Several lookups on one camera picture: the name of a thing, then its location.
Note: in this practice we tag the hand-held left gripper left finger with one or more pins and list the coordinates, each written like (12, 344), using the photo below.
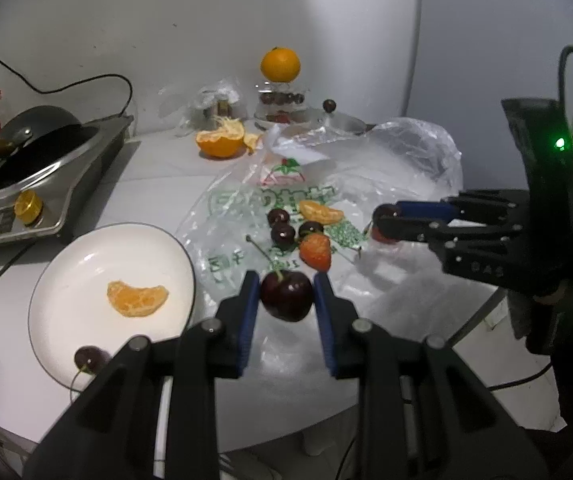
(249, 310)

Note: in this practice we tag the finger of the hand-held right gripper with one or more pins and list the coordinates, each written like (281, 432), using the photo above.
(424, 210)
(406, 231)

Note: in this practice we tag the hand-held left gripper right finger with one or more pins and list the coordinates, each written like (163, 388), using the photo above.
(323, 320)

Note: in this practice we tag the red strawberry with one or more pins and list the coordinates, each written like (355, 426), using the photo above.
(384, 238)
(315, 252)

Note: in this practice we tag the large dark cherry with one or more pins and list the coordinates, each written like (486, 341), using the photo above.
(286, 295)

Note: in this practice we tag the peeled orange segment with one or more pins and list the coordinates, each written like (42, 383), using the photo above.
(136, 300)
(320, 212)

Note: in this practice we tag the white round plate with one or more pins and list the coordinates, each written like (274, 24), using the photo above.
(76, 270)

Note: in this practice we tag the crumpled clear plastic bag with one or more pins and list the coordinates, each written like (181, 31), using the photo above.
(416, 150)

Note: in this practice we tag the printed white plastic bag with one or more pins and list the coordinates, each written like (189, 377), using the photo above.
(246, 195)

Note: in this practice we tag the metal pot lid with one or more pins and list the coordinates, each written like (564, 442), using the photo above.
(341, 120)

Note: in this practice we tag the orange peel piece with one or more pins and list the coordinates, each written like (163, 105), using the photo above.
(252, 142)

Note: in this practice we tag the half peeled orange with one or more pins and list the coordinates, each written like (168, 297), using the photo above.
(220, 141)

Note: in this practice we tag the tiered glass fruit stand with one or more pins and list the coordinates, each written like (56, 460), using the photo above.
(281, 105)

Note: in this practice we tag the whole orange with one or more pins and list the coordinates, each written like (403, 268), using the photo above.
(280, 64)

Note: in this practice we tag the metal stove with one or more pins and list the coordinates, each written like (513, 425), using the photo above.
(86, 170)

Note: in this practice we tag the small clear plastic bag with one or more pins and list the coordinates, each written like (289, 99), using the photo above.
(214, 97)

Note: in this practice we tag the black wok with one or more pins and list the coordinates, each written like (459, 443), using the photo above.
(41, 135)

